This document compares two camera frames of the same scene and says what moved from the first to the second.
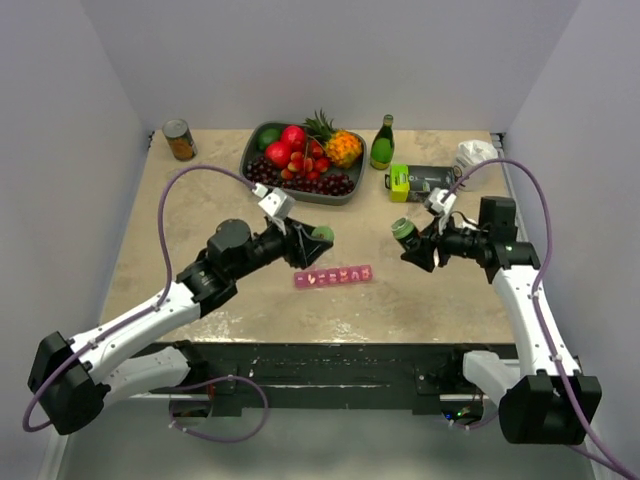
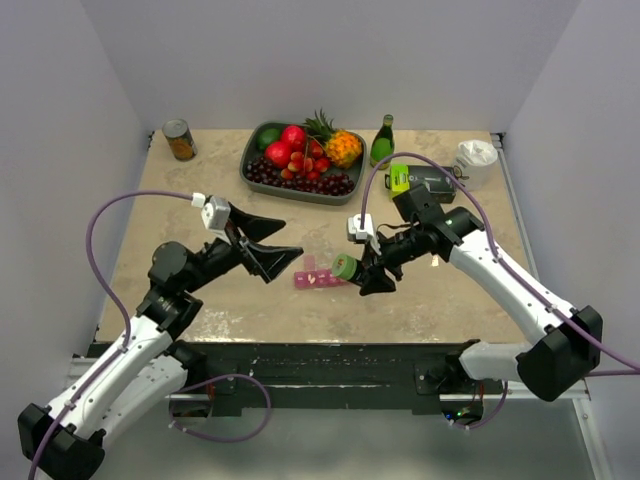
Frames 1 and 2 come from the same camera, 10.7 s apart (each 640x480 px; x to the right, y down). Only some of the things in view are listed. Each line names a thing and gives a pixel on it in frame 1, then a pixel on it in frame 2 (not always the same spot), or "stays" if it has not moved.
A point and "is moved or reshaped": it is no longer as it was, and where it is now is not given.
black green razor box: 413,183 stays
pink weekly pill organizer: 336,275 stays
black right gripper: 423,256 → 377,280
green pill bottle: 407,233 is moved or reshaped
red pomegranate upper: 295,137 stays
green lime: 268,136 stays
